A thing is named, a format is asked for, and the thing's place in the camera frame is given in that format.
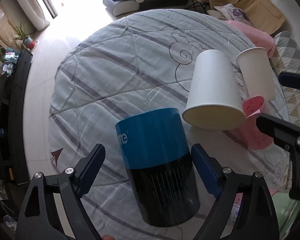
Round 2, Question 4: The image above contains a green pink lined jar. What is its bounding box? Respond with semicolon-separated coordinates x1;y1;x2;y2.
272;192;300;239

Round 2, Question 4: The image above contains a blue black metal cup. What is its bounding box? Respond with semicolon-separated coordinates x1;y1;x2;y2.
115;108;200;228

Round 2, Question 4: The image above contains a white paper cup leaning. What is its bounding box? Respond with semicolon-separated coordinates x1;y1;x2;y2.
236;47;275;101

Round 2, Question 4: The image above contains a white paper cup lying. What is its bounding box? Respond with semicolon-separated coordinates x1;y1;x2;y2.
182;49;246;131

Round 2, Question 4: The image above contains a patterned triangle rug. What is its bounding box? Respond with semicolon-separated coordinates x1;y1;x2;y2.
270;30;300;188

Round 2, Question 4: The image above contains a pink sticky note paper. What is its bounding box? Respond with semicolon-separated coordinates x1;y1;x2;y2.
232;95;273;150

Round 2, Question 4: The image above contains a pink folded towel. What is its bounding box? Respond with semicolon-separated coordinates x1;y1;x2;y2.
225;20;276;59

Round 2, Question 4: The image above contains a purple floral pillow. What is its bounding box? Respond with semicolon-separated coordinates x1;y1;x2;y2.
214;3;252;26

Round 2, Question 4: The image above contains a black TV cabinet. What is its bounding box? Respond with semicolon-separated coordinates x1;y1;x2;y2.
0;49;33;205

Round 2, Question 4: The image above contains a striped grey quilt cover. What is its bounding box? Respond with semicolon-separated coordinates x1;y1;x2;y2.
47;8;291;240

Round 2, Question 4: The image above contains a framed photo on cabinet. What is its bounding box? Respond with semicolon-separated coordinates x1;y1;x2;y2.
3;50;20;64

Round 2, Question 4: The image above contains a potted plant red pot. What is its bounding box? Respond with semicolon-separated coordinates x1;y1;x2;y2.
13;22;38;51

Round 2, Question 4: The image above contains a white standing air conditioner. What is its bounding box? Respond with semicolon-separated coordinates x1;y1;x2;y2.
17;0;52;31

